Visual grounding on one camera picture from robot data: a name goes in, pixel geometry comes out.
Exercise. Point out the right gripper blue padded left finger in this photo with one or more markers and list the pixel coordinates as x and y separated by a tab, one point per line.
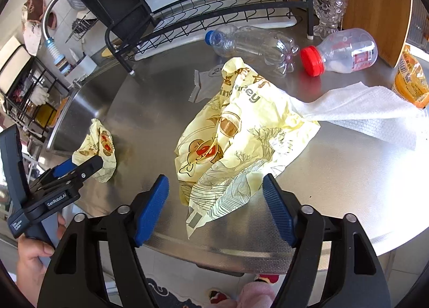
128	227

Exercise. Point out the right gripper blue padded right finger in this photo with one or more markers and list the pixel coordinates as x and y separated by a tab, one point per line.
302	227

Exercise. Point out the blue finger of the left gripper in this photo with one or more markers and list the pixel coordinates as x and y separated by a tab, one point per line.
63	168

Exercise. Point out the small yellow wrapper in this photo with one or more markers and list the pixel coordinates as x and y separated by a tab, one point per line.
98	142

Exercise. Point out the large yellow wrapper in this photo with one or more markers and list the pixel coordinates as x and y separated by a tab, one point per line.
247	130

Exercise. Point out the person's left hand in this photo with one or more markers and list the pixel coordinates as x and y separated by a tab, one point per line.
30	270

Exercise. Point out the red patterned slipper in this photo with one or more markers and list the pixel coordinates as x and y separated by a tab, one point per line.
267	278

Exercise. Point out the black cloud floor mat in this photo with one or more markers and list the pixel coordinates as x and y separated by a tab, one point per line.
166	299

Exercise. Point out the black side shelf rack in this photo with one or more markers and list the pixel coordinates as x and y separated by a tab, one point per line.
31	95

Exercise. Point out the pink fuzzy trouser leg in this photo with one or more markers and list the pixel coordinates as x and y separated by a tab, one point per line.
254	294

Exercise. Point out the white paper towel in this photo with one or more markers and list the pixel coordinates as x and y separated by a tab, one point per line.
374	111

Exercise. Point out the black dish rack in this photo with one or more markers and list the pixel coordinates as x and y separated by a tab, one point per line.
134	29

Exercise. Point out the clear plastic wrapper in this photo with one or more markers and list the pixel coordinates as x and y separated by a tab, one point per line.
207	84

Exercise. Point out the clear bottle blue cap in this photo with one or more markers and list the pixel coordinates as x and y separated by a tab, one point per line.
267	51

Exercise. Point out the orange snack bag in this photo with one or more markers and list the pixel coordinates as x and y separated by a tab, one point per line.
409	81

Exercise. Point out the clear bottle red cap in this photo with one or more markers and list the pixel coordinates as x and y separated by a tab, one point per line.
343	52

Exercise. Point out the wooden cutting board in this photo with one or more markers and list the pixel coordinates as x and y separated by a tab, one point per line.
375	3

